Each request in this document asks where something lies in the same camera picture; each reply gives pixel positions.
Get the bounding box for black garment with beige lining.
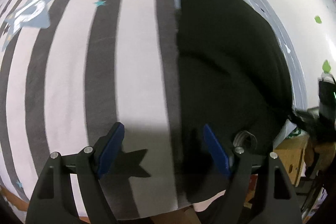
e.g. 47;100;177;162
177;0;292;203

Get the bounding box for person right hand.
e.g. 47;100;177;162
304;138;335;178

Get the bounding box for green object beside bed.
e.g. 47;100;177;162
286;127;301;139

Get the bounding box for cardboard box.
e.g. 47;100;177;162
273;135;309;186

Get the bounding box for white headboard green apples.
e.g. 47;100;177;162
267;0;335;107

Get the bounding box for striped star bed sheet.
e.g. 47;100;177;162
1;0;307;220

